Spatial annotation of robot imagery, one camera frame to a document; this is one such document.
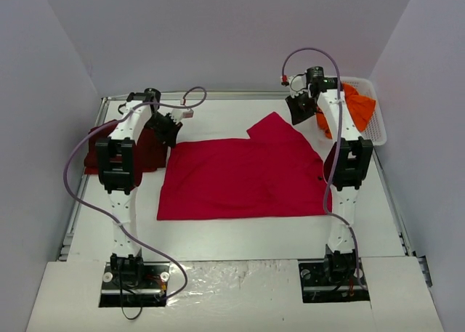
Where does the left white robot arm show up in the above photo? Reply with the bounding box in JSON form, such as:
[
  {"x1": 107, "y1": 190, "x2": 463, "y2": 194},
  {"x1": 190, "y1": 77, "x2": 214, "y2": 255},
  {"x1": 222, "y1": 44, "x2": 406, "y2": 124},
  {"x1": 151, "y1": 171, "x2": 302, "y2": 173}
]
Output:
[{"x1": 95, "y1": 88, "x2": 182, "y2": 288}]

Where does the black loop cable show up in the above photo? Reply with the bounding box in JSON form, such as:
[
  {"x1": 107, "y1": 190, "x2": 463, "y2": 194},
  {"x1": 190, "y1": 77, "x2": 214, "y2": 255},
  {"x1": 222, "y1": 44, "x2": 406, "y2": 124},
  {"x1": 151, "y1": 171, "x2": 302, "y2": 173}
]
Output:
[{"x1": 119, "y1": 291, "x2": 145, "y2": 320}]

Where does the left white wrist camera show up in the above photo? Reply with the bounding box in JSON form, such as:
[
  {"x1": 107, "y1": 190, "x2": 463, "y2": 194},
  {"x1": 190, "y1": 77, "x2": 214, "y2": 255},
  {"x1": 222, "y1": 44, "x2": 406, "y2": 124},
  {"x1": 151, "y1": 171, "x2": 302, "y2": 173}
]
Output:
[{"x1": 167, "y1": 109, "x2": 194, "y2": 124}]

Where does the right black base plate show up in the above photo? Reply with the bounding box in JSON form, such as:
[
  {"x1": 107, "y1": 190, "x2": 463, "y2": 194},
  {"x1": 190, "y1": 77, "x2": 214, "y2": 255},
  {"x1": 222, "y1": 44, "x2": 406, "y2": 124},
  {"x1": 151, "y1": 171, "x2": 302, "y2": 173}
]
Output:
[{"x1": 298, "y1": 259, "x2": 370, "y2": 304}]

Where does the white plastic basket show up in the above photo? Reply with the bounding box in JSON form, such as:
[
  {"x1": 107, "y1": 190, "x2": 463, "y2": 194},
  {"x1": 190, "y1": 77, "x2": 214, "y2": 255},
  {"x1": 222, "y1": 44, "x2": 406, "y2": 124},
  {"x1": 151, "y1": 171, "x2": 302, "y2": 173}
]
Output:
[{"x1": 315, "y1": 76, "x2": 387, "y2": 147}]

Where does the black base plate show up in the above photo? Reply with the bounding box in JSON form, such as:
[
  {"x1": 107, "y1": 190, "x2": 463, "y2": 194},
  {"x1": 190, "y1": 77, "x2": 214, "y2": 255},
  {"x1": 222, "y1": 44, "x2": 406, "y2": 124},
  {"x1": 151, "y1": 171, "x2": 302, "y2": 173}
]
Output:
[
  {"x1": 99, "y1": 263, "x2": 169, "y2": 308},
  {"x1": 298, "y1": 259, "x2": 370, "y2": 304}
]

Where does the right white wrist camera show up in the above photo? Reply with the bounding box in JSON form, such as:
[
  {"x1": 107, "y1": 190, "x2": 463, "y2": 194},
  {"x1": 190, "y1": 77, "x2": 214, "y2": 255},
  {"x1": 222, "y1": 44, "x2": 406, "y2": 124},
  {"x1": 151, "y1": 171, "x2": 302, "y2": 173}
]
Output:
[{"x1": 280, "y1": 73, "x2": 307, "y2": 97}]

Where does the orange t shirt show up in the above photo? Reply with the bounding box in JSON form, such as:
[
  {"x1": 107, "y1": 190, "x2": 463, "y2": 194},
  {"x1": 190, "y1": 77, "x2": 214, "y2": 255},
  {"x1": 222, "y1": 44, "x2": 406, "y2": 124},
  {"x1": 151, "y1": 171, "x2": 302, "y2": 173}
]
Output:
[{"x1": 315, "y1": 84, "x2": 376, "y2": 140}]

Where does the dark red folded t shirt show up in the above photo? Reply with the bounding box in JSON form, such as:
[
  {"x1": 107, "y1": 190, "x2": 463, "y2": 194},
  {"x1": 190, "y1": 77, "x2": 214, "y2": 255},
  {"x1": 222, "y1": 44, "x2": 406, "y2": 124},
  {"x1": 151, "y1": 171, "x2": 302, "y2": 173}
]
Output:
[{"x1": 84, "y1": 120, "x2": 168, "y2": 175}]

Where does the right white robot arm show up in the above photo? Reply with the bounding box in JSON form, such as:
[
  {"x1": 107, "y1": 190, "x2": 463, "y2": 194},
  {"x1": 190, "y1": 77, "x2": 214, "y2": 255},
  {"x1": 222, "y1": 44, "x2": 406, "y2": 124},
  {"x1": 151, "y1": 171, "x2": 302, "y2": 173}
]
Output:
[{"x1": 281, "y1": 66, "x2": 373, "y2": 283}]

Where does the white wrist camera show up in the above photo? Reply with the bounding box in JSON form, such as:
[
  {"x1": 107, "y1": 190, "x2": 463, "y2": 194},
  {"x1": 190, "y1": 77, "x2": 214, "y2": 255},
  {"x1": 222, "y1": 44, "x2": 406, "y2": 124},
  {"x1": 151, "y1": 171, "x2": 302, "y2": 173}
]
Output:
[
  {"x1": 280, "y1": 73, "x2": 307, "y2": 97},
  {"x1": 167, "y1": 109, "x2": 194, "y2": 124}
]

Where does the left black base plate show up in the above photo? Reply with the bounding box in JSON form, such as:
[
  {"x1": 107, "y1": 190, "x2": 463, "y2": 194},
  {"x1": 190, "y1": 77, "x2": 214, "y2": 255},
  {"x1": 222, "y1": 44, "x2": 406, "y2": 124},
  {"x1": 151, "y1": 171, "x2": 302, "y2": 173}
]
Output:
[{"x1": 99, "y1": 263, "x2": 169, "y2": 308}]

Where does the bright red t shirt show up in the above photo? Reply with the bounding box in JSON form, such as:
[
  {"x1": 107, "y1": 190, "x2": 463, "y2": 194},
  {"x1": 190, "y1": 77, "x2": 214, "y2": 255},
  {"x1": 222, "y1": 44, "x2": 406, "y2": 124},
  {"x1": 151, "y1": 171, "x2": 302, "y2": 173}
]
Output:
[{"x1": 157, "y1": 112, "x2": 332, "y2": 221}]

